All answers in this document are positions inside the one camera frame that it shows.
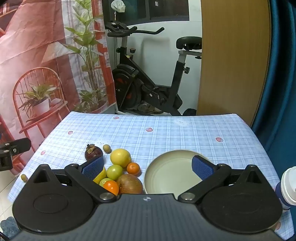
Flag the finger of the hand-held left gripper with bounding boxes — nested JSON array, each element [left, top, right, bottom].
[[0, 138, 31, 172]]

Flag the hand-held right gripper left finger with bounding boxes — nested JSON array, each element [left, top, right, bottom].
[[27, 156, 117, 203]]

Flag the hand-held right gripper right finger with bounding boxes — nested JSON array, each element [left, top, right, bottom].
[[178, 155, 269, 202]]

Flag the yellow fruit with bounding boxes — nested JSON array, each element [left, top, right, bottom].
[[93, 166, 107, 184]]

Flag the dark purple mangosteen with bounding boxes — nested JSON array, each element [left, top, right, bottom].
[[84, 144, 103, 161]]

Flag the small orange mandarin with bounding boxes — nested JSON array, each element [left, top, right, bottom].
[[103, 180, 119, 196], [126, 162, 141, 176]]

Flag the large yellow lemon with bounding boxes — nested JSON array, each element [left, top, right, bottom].
[[110, 149, 132, 168]]

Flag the beige round plate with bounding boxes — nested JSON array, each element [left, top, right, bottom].
[[144, 150, 212, 195]]

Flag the reddish brown apple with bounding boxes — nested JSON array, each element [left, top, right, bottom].
[[116, 174, 143, 194]]

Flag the blue checked tablecloth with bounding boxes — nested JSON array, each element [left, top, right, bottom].
[[8, 111, 294, 240]]

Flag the brown sandals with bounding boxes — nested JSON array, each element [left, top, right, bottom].
[[136, 103, 163, 114]]

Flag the grey fluffy rug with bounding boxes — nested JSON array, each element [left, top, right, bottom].
[[0, 217, 20, 240]]

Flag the black exercise bike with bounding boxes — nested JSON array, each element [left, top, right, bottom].
[[105, 21, 203, 116]]

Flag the printed backdrop cloth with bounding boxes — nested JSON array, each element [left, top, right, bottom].
[[0, 0, 116, 176]]

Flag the wooden door panel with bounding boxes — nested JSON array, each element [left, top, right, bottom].
[[196, 0, 271, 127]]

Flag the dark blue curtain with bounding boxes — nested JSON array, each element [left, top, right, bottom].
[[251, 0, 296, 172]]

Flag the white bag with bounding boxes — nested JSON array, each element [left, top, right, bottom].
[[110, 0, 126, 12]]

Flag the dark window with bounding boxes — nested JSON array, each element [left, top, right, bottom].
[[103, 0, 190, 26]]

